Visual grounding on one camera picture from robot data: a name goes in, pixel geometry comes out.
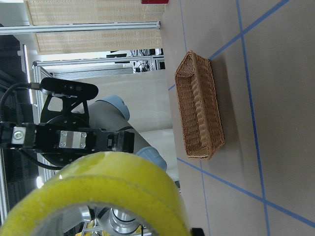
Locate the aluminium frame post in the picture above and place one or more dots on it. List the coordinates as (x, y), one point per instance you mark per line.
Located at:
(80, 27)

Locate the yellow tape roll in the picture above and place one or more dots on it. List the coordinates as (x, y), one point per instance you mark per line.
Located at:
(118, 180)

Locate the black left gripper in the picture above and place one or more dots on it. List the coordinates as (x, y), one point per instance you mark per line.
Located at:
(62, 140)

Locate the brown wicker basket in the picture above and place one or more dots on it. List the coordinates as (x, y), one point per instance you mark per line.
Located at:
(198, 107)

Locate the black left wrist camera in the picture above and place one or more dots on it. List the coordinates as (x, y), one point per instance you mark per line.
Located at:
(69, 89)

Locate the red cylinder bottle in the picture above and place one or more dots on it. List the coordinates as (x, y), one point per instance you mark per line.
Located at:
(154, 1)

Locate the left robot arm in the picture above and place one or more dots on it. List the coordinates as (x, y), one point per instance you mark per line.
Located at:
(106, 116)

